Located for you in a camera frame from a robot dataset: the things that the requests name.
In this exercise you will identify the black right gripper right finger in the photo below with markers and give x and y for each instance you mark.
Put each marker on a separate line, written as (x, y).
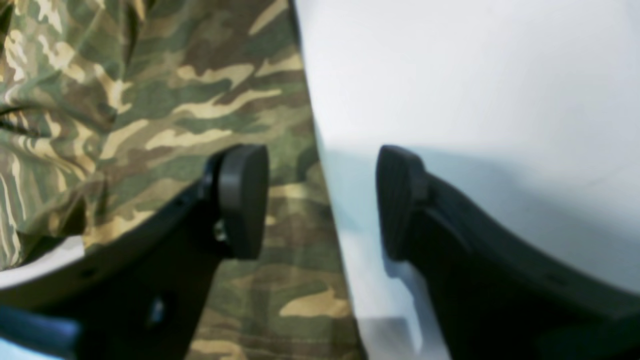
(494, 296)

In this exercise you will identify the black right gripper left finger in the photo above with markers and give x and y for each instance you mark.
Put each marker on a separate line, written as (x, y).
(141, 297)

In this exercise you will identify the camouflage t-shirt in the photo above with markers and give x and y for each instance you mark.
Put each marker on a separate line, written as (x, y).
(109, 108)

